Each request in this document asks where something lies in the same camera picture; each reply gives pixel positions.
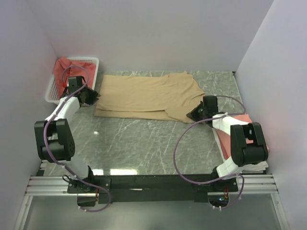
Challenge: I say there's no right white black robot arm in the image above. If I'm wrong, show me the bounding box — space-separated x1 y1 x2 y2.
187 95 269 191

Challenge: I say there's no crumpled pink t shirt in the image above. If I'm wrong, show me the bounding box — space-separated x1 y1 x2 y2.
53 57 99 100

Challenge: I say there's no folded pink t shirt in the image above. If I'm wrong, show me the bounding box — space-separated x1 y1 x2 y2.
212 114 269 167

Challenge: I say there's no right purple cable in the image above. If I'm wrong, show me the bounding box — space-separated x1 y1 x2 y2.
173 95 247 209

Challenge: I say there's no beige t shirt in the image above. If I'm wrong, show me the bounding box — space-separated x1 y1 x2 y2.
94 72 205 123

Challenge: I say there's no folded white t shirt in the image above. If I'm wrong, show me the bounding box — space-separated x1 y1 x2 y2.
213 129 269 173

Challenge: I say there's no aluminium rail frame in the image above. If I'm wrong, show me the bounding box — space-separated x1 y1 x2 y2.
24 174 279 196

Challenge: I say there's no white plastic basket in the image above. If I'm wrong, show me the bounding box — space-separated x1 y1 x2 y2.
45 57 99 104

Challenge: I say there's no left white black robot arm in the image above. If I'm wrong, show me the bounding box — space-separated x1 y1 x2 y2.
34 76 99 193

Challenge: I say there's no black base beam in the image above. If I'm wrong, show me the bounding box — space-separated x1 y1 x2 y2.
67 174 238 207

